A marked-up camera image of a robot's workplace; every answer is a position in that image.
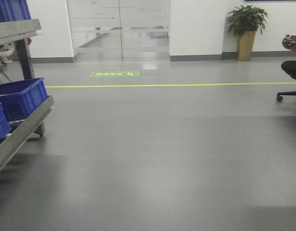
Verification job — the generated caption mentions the upper blue crate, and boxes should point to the upper blue crate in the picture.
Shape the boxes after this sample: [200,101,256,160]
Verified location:
[0,0,31,23]

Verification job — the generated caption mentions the blue plastic crate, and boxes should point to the blue plastic crate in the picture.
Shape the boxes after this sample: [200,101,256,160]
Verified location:
[0,77,48,121]
[0,103,12,140]

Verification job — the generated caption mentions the red machine part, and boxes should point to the red machine part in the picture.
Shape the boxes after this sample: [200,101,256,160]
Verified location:
[282,34,296,52]

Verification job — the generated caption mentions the glass double door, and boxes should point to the glass double door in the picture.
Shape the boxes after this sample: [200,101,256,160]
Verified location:
[67,0,171,62]

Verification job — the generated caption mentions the green potted plant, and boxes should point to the green potted plant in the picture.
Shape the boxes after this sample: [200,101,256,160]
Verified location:
[226,5,269,37]

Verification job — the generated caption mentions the black office chair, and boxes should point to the black office chair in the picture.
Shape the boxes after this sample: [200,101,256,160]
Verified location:
[276,61,296,102]

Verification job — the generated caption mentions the green floor sign sticker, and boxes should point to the green floor sign sticker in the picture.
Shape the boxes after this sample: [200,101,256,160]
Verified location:
[90,71,140,77]

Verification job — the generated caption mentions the metal roller conveyor rack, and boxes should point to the metal roller conveyor rack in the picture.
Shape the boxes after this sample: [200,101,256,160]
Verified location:
[0,19,54,172]

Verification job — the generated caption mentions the tall gold planter pot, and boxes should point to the tall gold planter pot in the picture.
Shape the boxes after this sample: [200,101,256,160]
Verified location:
[237,31,256,61]

